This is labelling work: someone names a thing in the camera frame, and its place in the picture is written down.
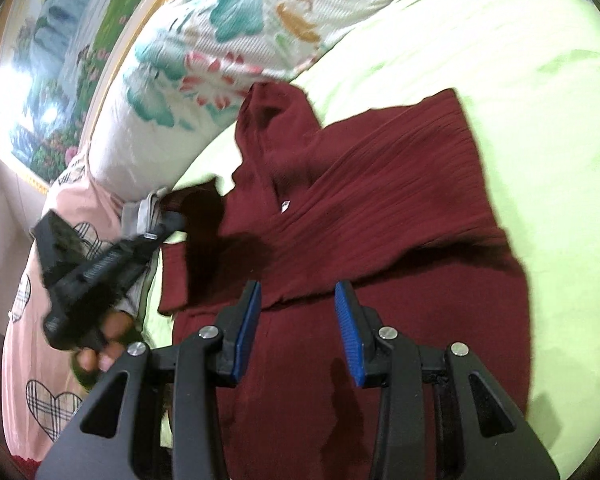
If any light green bed sheet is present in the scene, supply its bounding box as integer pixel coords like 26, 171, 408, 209
142, 0, 600, 478

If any pink heart print pillow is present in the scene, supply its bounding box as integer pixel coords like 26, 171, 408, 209
0, 148, 146, 466

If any dark red knit hoodie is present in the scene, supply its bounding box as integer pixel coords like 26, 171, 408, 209
159, 82, 530, 479

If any white floral quilt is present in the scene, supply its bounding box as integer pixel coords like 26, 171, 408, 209
88, 0, 394, 200

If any person's left hand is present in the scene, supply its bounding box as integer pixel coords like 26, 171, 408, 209
71, 311, 143, 391

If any folded grey towel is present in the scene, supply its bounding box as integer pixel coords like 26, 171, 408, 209
114, 188, 169, 326

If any framed landscape painting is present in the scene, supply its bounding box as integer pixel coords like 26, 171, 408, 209
0, 0, 202, 196

